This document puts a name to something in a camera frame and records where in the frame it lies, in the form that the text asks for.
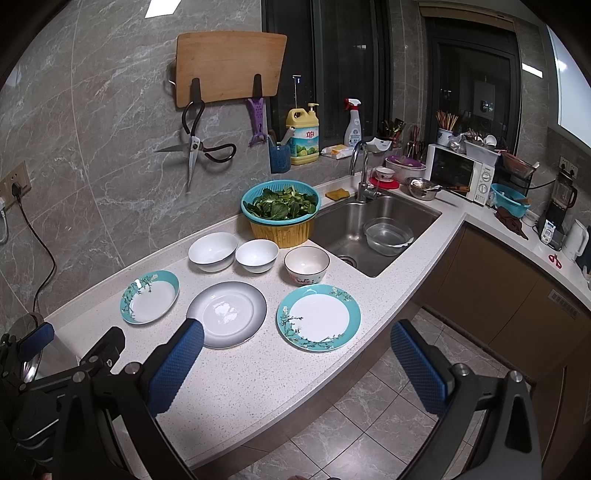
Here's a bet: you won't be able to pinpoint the wooden cutting board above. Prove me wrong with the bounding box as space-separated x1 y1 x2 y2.
174 31 287 108

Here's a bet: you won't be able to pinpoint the brown cloth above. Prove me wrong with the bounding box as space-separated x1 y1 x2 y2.
495 207 528 240

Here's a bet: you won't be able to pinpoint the white electric kettle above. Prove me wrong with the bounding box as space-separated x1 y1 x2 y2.
562 220 590 261

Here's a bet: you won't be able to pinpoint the red-rimmed patterned bowl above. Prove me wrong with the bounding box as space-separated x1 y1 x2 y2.
283 246 329 286

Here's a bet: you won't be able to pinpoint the white spray bottle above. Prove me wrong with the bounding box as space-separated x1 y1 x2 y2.
345 98 363 147

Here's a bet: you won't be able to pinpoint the wall power outlet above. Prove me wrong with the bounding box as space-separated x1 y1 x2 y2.
0 160 33 208

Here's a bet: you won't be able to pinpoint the black blender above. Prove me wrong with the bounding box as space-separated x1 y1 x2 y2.
537 169 578 245

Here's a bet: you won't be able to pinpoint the stainless steel sink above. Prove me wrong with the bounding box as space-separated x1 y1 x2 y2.
311 195 440 278

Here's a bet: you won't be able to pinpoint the small bowl on red mat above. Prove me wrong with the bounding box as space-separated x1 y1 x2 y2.
374 166 396 182

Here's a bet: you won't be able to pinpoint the black kitchen scissors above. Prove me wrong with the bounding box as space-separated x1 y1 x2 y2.
157 100 238 193

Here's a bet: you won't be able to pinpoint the green leafy vegetables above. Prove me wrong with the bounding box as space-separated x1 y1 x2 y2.
242 186 318 221

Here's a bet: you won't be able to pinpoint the white pot purple lid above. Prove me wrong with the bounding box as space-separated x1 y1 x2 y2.
385 155 426 184

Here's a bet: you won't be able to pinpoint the clear glass bowl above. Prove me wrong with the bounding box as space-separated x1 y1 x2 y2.
363 217 415 257

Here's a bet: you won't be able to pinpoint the yellow detergent jug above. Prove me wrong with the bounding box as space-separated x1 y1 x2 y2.
286 103 320 166

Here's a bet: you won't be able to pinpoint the large white bowl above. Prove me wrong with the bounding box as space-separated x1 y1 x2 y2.
188 232 238 273

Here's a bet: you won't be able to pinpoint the teal colander basket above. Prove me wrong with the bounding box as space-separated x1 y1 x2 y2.
240 179 322 226

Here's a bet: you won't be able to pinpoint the small teal floral plate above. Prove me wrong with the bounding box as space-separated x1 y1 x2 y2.
119 270 179 325

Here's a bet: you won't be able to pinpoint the black power cable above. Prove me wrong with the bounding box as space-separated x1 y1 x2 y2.
11 183 58 314

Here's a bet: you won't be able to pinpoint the steel mixing bowl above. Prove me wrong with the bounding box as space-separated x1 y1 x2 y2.
406 177 441 201

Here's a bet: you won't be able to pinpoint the white microwave oven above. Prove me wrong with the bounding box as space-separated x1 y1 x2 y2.
426 144 495 206

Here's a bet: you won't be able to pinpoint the large teal floral plate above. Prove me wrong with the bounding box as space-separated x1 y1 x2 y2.
276 284 362 353

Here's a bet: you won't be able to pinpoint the sponge pack on sill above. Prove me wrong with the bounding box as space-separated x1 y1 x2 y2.
321 144 353 160

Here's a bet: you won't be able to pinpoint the chopsticks holder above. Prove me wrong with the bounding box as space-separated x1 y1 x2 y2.
436 110 459 147

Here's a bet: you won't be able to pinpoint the yellow basin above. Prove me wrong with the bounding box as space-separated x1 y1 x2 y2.
249 217 315 249

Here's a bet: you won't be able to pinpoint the purple peeler tool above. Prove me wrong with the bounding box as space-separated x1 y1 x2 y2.
245 97 266 147

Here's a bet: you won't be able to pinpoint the teal plastic basin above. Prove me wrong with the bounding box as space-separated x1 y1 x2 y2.
489 183 531 219

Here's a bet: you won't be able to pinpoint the small white bowl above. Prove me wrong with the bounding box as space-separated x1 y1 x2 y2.
235 239 280 274

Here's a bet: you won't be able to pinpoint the chrome faucet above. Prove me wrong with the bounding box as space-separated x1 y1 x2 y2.
349 140 382 203

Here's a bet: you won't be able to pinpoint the red small scissors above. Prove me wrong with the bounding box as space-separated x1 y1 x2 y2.
548 254 562 269

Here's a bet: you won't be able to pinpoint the yellow sponge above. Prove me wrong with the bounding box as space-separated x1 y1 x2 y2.
325 188 349 202

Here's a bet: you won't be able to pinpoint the blue utensil cup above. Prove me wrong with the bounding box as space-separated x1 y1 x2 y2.
269 142 290 174

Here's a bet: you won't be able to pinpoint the grey rimmed white plate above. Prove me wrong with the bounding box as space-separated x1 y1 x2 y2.
186 281 267 350

